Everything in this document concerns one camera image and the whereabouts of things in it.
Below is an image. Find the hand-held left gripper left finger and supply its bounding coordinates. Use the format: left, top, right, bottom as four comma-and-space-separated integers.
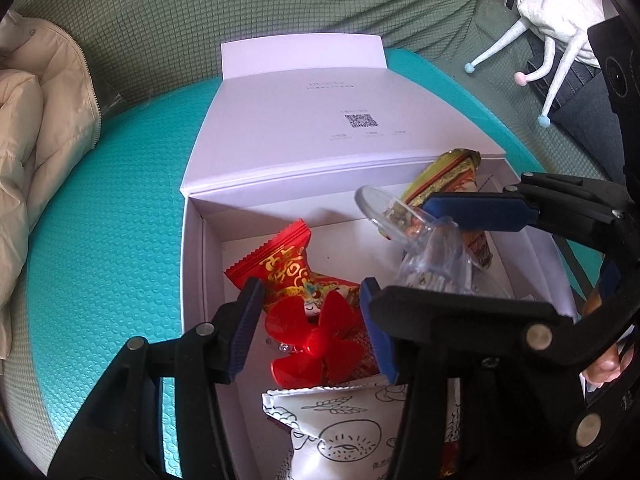
47, 277, 266, 480

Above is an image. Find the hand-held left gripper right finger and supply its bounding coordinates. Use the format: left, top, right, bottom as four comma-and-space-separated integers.
361, 277, 451, 480

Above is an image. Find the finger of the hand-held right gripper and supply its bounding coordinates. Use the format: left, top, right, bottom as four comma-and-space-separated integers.
422, 172, 632, 257
385, 286, 618, 480

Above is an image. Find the gold red-label snack packet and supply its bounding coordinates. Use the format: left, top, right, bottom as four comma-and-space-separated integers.
460, 230, 496, 268

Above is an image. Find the gold brown snack packet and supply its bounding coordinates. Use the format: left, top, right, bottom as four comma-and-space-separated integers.
402, 147, 482, 206

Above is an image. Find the red plastic fan hook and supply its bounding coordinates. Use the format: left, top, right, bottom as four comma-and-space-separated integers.
264, 290, 381, 391

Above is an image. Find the red gold-print snack packet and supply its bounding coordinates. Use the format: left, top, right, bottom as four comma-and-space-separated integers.
225, 219, 361, 311

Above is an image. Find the white cardboard box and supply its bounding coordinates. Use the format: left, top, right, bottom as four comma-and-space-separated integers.
179, 34, 581, 480

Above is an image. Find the person's right hand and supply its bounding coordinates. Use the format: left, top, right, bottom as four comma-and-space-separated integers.
582, 330, 628, 388

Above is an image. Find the white long-legged plush toy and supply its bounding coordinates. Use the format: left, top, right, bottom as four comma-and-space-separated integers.
464, 0, 608, 128

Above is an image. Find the teal bubble mat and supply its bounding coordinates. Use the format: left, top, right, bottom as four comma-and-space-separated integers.
25, 47, 606, 480

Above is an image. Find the beige puffer jacket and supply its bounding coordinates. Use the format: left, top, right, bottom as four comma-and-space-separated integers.
0, 12, 103, 361

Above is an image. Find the green sofa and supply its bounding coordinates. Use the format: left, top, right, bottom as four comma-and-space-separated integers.
0, 0, 640, 461

